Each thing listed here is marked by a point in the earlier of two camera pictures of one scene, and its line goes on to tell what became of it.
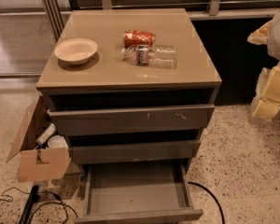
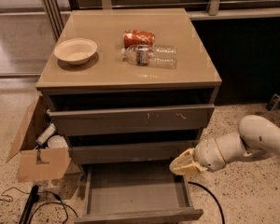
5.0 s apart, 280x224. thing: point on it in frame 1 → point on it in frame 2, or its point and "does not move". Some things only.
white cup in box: (56, 142) does not move
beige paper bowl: (77, 50) does not move
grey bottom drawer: (131, 192) does not move
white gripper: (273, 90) → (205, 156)
